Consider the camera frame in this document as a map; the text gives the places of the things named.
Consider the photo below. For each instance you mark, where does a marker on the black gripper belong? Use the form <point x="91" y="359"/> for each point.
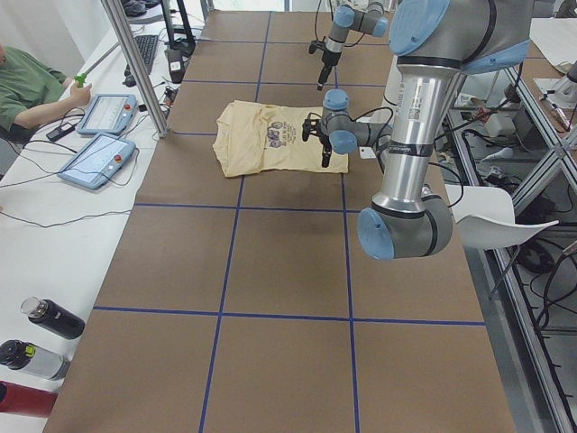
<point x="328" y="59"/>
<point x="325" y="143"/>

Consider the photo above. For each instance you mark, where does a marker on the cream long-sleeve graphic t-shirt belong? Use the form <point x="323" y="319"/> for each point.
<point x="254" y="137"/>

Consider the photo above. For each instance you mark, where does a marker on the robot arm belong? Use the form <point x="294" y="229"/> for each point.
<point x="434" y="42"/>
<point x="346" y="17"/>

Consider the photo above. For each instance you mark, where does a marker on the person's hand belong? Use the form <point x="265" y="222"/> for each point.
<point x="79" y="96"/>

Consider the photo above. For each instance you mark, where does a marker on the white plastic chair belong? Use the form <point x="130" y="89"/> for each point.
<point x="485" y="218"/>

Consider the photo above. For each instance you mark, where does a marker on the black keyboard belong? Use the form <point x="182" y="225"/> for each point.
<point x="147" y="45"/>

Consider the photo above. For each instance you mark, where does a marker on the far blue teach pendant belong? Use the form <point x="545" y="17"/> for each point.
<point x="108" y="113"/>

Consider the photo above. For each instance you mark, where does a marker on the blue teach pendant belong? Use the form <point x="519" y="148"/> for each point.
<point x="98" y="161"/>
<point x="108" y="113"/>

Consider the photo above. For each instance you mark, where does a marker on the near blue teach pendant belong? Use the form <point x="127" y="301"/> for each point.
<point x="98" y="161"/>

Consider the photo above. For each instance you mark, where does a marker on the green handheld tool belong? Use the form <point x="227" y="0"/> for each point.
<point x="81" y="79"/>

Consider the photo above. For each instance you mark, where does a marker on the person in green shirt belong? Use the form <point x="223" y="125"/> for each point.
<point x="32" y="94"/>

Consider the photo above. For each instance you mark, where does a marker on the black bottle clear cap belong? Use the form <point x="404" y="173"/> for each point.
<point x="51" y="316"/>

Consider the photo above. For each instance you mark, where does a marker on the silver bottle green-black cap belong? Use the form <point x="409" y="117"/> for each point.
<point x="29" y="358"/>

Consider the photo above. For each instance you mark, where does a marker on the red metal bottle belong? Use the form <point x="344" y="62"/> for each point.
<point x="27" y="401"/>

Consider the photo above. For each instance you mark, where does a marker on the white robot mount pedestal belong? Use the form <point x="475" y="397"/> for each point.
<point x="383" y="108"/>

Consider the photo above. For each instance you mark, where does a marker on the aluminium frame post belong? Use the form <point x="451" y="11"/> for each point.
<point x="124" y="34"/>

